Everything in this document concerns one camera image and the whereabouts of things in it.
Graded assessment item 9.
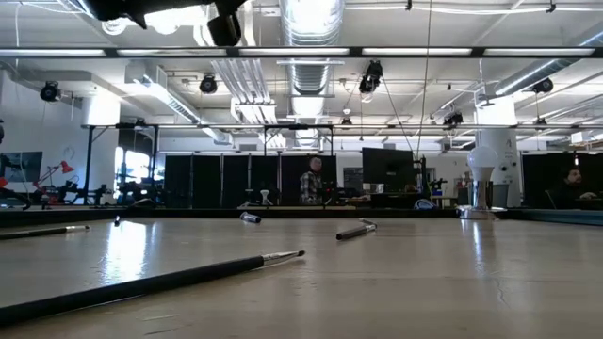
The black marker pen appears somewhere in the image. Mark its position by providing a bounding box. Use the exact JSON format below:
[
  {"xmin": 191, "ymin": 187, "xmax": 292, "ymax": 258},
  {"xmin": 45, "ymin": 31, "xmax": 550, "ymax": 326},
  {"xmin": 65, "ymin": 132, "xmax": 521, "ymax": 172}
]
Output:
[{"xmin": 334, "ymin": 221, "xmax": 379, "ymax": 242}]

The red desk lamp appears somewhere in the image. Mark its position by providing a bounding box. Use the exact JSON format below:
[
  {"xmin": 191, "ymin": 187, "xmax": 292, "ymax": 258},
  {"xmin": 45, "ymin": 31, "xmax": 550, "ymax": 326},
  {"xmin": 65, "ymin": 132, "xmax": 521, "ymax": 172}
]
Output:
[{"xmin": 32, "ymin": 159, "xmax": 75, "ymax": 189}]

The thin hanging cable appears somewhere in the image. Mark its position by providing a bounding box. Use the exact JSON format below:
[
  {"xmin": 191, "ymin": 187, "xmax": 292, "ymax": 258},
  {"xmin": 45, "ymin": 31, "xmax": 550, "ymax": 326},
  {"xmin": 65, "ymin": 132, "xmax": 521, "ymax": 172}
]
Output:
[{"xmin": 415, "ymin": 0, "xmax": 433, "ymax": 159}]

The dark wall screen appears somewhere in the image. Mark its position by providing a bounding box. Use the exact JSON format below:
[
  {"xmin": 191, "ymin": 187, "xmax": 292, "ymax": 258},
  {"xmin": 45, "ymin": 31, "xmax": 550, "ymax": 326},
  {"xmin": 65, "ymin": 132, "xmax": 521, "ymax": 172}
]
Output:
[{"xmin": 0, "ymin": 151, "xmax": 44, "ymax": 185}]

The black computer monitor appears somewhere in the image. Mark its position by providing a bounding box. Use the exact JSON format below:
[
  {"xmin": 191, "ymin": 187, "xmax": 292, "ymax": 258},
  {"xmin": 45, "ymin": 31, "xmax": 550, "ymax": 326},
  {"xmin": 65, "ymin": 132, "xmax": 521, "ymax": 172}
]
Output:
[{"xmin": 361, "ymin": 147, "xmax": 417, "ymax": 193}]

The black background rig frame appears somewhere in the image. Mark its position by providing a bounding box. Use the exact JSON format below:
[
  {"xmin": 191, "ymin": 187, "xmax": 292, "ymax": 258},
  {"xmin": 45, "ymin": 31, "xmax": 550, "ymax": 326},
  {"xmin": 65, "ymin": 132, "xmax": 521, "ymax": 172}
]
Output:
[{"xmin": 80, "ymin": 121, "xmax": 161, "ymax": 204}]

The black aluminium table frame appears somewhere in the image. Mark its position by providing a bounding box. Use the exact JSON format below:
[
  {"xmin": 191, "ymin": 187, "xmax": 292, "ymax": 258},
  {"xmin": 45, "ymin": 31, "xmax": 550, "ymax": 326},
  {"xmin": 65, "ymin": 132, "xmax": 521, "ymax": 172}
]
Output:
[{"xmin": 0, "ymin": 205, "xmax": 603, "ymax": 229}]

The black partition screen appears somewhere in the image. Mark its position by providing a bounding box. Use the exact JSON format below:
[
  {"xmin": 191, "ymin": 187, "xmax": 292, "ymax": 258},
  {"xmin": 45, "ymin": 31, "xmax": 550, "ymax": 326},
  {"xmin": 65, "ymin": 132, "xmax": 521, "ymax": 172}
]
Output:
[{"xmin": 163, "ymin": 153, "xmax": 338, "ymax": 209}]

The white round column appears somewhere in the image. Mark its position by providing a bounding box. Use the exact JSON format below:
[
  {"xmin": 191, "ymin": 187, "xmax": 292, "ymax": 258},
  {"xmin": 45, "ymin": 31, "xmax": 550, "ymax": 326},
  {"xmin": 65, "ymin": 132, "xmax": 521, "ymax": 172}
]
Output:
[
  {"xmin": 82, "ymin": 96, "xmax": 122, "ymax": 203},
  {"xmin": 474, "ymin": 96, "xmax": 522, "ymax": 208}
]

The silver ventilation duct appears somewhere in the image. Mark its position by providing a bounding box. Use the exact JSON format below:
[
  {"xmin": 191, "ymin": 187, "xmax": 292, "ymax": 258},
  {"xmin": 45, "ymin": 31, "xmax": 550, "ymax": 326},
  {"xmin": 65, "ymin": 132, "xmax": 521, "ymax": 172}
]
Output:
[{"xmin": 278, "ymin": 0, "xmax": 345, "ymax": 150}]

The person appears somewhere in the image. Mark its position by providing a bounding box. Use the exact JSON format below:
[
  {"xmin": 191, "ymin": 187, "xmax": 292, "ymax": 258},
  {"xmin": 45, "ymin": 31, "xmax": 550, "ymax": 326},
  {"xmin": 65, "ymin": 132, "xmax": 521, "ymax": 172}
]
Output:
[
  {"xmin": 548, "ymin": 167, "xmax": 599, "ymax": 209},
  {"xmin": 299, "ymin": 156, "xmax": 325, "ymax": 206}
]

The white light bulb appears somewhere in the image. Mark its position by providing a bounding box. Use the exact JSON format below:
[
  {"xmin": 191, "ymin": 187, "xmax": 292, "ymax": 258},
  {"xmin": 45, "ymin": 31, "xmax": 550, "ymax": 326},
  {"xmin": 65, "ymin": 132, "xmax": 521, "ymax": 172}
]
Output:
[{"xmin": 466, "ymin": 145, "xmax": 499, "ymax": 183}]

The black bar with light strips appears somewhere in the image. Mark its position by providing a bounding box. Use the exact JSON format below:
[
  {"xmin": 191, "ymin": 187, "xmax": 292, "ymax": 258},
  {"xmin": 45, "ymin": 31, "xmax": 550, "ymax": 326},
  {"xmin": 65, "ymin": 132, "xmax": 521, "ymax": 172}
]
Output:
[{"xmin": 0, "ymin": 45, "xmax": 603, "ymax": 59}]

